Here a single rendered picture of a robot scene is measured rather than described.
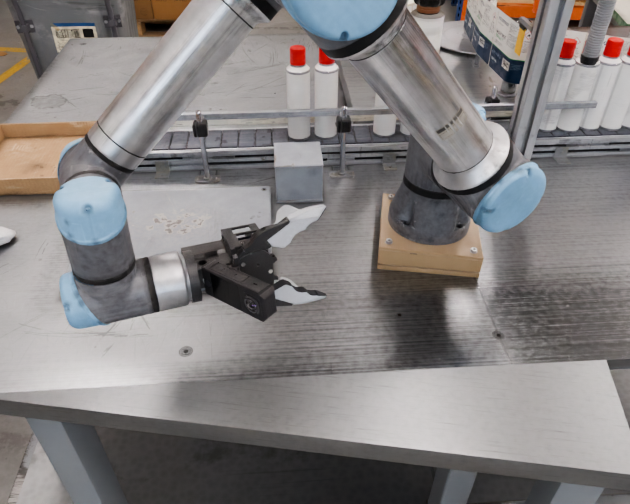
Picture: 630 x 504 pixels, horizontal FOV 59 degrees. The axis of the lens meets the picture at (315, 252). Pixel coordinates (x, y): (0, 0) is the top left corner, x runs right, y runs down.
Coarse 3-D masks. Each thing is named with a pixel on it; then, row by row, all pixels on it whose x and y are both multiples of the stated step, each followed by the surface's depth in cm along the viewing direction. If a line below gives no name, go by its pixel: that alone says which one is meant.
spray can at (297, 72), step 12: (300, 48) 116; (300, 60) 117; (288, 72) 118; (300, 72) 118; (288, 84) 120; (300, 84) 119; (288, 96) 122; (300, 96) 121; (288, 108) 124; (300, 108) 123; (288, 120) 126; (300, 120) 125; (288, 132) 129; (300, 132) 127
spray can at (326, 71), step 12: (324, 60) 118; (324, 72) 118; (336, 72) 119; (324, 84) 120; (336, 84) 121; (324, 96) 122; (336, 96) 123; (324, 120) 125; (324, 132) 127; (336, 132) 129
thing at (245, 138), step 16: (272, 128) 133; (368, 128) 133; (624, 128) 133; (160, 144) 127; (176, 144) 127; (192, 144) 127; (208, 144) 127; (224, 144) 127; (240, 144) 127; (256, 144) 127; (272, 144) 127; (320, 144) 127; (336, 144) 127
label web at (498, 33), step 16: (496, 16) 145; (480, 32) 156; (496, 32) 146; (512, 32) 138; (528, 32) 135; (576, 32) 131; (480, 48) 156; (496, 48) 147; (512, 48) 139; (576, 48) 133; (624, 48) 129; (496, 64) 148; (512, 64) 141; (512, 80) 143
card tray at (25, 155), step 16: (0, 128) 137; (16, 128) 137; (32, 128) 138; (48, 128) 138; (64, 128) 138; (80, 128) 139; (0, 144) 136; (16, 144) 136; (32, 144) 136; (48, 144) 136; (64, 144) 136; (0, 160) 130; (16, 160) 130; (32, 160) 130; (48, 160) 130; (0, 176) 125; (16, 176) 125; (32, 176) 125; (48, 176) 125; (0, 192) 119; (16, 192) 120; (32, 192) 120; (48, 192) 120
